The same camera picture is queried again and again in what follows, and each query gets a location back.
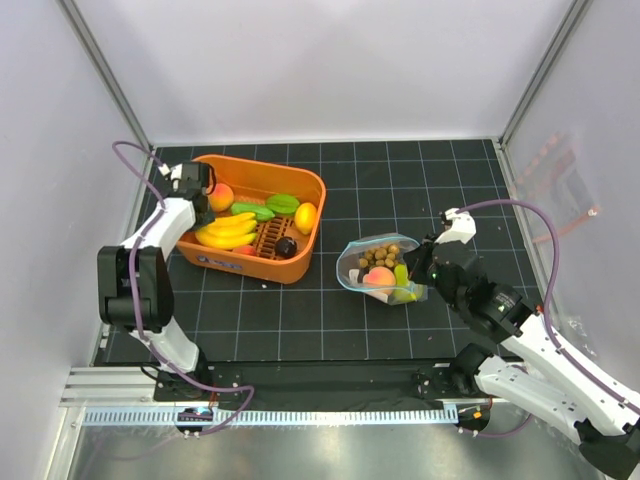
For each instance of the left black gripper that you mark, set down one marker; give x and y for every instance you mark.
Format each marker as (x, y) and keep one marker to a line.
(208, 219)

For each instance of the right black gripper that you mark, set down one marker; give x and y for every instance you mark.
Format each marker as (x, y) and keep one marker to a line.
(417, 258)

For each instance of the brown longan bunch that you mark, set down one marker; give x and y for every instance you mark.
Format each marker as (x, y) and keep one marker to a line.
(386, 255)

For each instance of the green pear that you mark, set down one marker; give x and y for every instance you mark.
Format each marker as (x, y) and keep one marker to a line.
(405, 291)

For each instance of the clear zip top bag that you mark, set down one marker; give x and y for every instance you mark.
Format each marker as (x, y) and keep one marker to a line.
(349, 275)

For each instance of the peach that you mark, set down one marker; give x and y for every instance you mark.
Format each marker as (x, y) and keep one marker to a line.
(379, 277)
(248, 250)
(221, 198)

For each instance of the yellow banana bunch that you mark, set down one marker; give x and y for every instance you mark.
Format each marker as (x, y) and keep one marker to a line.
(228, 233)

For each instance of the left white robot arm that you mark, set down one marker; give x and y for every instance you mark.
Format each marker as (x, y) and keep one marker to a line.
(134, 288)

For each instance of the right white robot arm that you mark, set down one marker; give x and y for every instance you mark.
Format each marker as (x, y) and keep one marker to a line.
(574, 395)

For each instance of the orange plastic basket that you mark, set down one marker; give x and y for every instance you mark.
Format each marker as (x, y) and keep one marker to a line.
(254, 182)

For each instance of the green starfruit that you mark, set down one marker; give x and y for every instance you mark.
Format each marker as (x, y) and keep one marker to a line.
(282, 204)

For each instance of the dark purple mangosteen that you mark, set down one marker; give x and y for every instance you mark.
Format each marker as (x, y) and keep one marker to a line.
(286, 247)

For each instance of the yellow orange mango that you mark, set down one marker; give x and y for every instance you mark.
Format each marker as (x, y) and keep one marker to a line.
(305, 218)

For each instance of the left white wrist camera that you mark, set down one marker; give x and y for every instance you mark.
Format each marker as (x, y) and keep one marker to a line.
(171, 173)

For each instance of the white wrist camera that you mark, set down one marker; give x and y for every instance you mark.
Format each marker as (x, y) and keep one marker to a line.
(459, 226)
(171, 173)

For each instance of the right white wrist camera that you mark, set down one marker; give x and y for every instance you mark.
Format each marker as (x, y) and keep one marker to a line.
(459, 226)

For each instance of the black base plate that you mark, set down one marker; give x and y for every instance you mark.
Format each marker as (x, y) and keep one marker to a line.
(323, 386)

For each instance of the slotted cable duct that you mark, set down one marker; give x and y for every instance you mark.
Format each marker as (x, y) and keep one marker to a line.
(183, 416)

